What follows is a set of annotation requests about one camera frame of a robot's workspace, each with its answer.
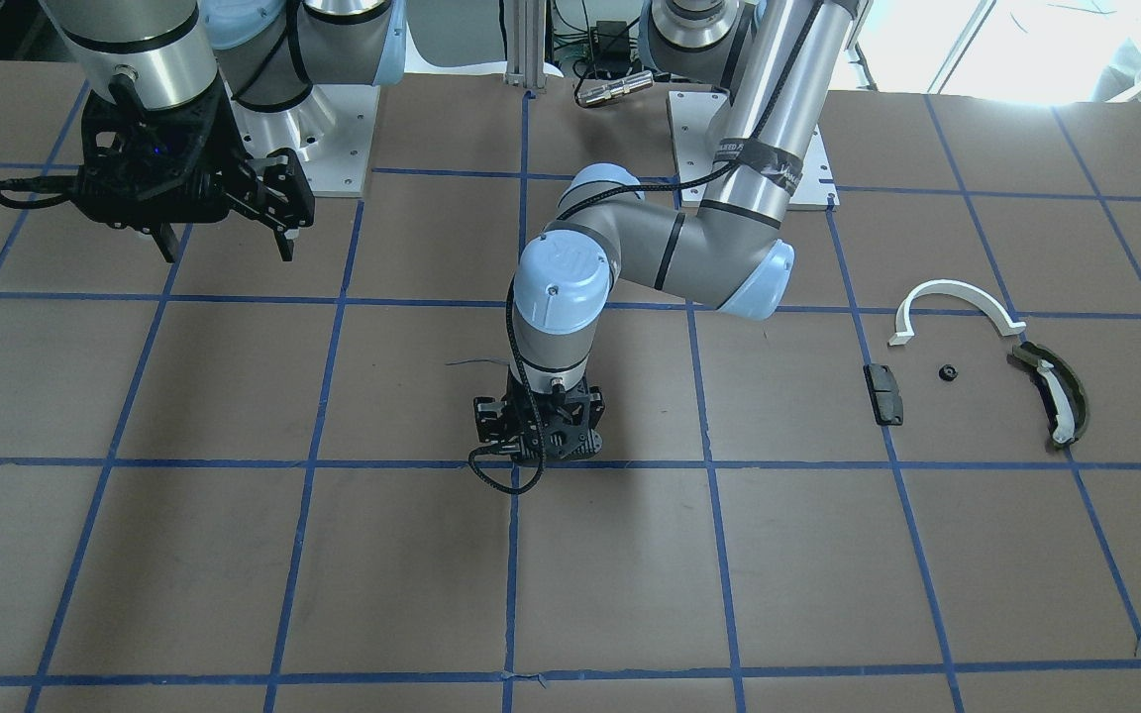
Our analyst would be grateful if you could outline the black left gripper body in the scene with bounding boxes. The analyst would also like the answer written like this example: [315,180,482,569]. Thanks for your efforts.
[472,375,605,465]

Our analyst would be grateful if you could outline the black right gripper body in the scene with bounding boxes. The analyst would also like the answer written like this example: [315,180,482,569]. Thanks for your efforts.
[68,84,314,232]

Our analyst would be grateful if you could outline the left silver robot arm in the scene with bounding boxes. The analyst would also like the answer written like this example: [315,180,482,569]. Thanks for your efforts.
[472,1,868,465]

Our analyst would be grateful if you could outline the dark grey brake pad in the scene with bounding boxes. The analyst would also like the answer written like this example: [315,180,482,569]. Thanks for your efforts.
[861,362,904,426]

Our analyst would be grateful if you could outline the white curved plastic part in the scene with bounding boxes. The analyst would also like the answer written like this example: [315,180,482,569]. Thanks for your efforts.
[887,279,1027,347]

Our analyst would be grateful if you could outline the green curved brake shoe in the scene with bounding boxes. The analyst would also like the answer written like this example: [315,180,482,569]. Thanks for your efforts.
[1008,342,1090,449]

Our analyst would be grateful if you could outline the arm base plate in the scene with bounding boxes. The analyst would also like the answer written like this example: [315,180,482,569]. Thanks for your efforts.
[234,86,381,198]
[667,91,839,211]

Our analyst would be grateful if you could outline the aluminium frame post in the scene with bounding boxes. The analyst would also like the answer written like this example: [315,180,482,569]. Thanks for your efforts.
[499,0,549,95]

